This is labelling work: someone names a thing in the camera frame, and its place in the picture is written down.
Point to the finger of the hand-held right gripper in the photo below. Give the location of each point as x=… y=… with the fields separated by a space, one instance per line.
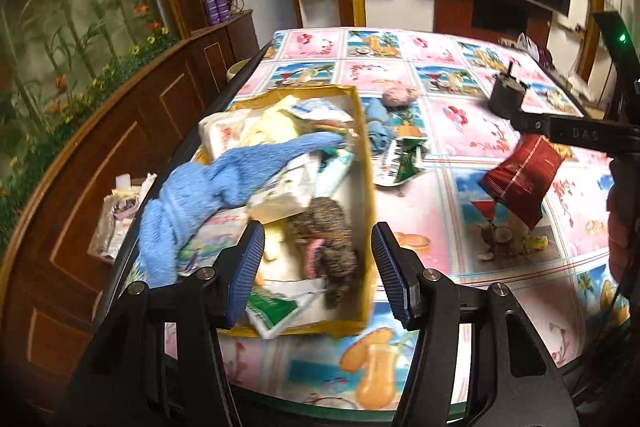
x=530 y=123

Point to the person's right hand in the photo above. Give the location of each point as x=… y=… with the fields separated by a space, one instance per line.
x=620 y=237

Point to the teal cartoon tissue packet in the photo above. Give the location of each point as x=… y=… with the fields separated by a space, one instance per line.
x=332 y=172

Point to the colourful printed pack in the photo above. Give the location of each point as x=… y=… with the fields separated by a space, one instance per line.
x=215 y=237

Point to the brown knitted cloth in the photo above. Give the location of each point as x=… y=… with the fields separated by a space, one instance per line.
x=325 y=242

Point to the small blue cloth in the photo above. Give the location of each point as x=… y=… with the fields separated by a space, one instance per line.
x=380 y=124

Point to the fruit printed tablecloth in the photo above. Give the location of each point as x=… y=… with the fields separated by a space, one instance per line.
x=475 y=247

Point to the cardboard tray with packets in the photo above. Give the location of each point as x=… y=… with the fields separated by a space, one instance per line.
x=117 y=222

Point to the yellow taped storage box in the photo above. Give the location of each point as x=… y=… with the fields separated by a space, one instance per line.
x=367 y=207

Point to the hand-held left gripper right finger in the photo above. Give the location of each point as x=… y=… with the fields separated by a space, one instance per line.
x=392 y=274

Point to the yellow fluffy towel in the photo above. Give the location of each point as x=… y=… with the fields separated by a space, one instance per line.
x=272 y=124

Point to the flower wall mural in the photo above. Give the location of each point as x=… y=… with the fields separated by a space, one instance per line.
x=65 y=32

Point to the black cup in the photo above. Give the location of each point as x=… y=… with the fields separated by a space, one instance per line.
x=506 y=94

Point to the green white stool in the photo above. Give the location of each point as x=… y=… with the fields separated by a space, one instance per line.
x=237 y=70

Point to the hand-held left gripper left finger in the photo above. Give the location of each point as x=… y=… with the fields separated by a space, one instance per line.
x=245 y=277

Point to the blue fluffy towel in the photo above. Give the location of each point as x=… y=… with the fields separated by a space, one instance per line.
x=200 y=197

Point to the white plastic bag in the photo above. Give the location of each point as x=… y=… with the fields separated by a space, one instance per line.
x=526 y=47

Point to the pink scrubber pad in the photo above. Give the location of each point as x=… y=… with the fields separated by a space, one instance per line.
x=400 y=95

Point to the brown wooden cabinet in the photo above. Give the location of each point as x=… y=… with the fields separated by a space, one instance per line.
x=100 y=187

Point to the dark red packet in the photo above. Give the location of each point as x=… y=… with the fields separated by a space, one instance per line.
x=522 y=179

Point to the purple spray can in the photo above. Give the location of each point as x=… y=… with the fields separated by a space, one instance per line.
x=222 y=7
x=210 y=9

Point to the green white foil packet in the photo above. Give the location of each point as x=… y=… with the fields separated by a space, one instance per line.
x=402 y=162

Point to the green white sachet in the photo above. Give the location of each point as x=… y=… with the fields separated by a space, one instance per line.
x=275 y=312

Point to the white yellow-dotted tissue pack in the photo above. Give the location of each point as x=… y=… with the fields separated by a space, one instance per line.
x=285 y=189

